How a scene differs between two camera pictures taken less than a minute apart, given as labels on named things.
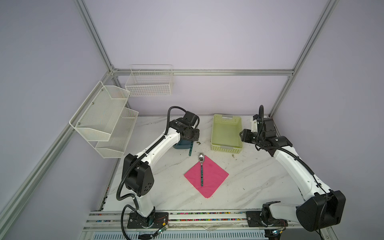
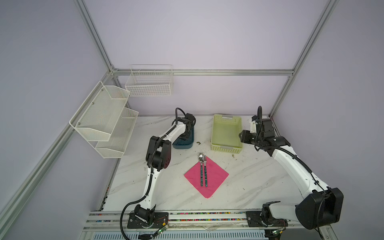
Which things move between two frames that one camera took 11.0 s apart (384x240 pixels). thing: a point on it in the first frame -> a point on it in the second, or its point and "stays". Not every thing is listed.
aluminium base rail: x=105 y=221 stays
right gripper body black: x=248 y=136 stays
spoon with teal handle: x=201 y=158 stays
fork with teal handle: x=190 y=148 -> x=204 y=157
